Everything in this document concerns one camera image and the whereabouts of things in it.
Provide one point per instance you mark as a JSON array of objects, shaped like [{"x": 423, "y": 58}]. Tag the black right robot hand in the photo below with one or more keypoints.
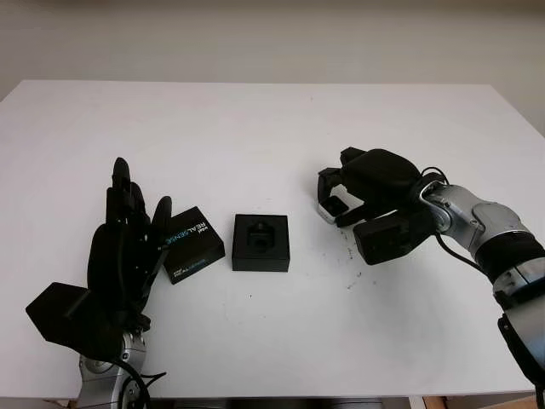
[{"x": 379, "y": 174}]

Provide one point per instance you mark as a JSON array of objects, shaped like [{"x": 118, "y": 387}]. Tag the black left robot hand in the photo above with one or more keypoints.
[{"x": 115, "y": 264}]

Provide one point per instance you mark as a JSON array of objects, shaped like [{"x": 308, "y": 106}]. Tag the small silver depth camera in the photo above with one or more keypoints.
[{"x": 336, "y": 206}]

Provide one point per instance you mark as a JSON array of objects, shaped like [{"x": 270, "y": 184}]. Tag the black RealSense box lid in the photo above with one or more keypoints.
[{"x": 196, "y": 243}]

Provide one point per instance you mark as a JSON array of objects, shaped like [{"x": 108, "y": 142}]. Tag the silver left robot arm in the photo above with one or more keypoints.
[{"x": 106, "y": 379}]

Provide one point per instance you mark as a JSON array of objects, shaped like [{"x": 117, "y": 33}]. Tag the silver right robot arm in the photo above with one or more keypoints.
[{"x": 494, "y": 226}]

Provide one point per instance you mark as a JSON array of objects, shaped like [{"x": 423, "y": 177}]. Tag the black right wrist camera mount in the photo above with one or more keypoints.
[{"x": 387, "y": 238}]

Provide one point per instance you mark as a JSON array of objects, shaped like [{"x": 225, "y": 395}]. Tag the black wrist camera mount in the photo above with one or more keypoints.
[
  {"x": 387, "y": 238},
  {"x": 55, "y": 311}
]

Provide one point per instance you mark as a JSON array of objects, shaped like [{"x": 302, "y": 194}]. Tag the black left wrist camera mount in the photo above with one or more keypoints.
[{"x": 55, "y": 311}]

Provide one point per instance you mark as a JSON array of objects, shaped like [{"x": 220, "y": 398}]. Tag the black camera box base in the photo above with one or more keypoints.
[{"x": 260, "y": 255}]

